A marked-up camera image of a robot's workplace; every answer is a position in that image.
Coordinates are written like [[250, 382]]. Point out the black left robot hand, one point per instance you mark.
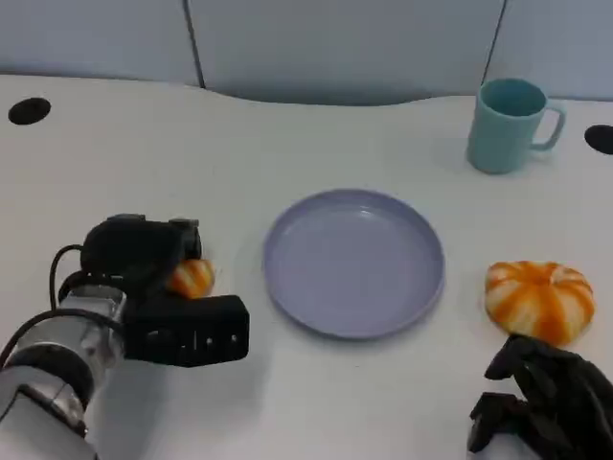
[[129, 254]]

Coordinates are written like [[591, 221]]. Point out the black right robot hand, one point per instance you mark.
[[570, 407]]

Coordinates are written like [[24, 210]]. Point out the orange white toy bread roll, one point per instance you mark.
[[194, 280], [538, 299]]

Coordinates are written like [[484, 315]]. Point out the lilac plate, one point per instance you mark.
[[354, 268]]

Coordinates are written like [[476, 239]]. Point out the pale green mug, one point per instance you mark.
[[500, 139]]

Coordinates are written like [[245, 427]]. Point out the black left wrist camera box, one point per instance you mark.
[[191, 330]]

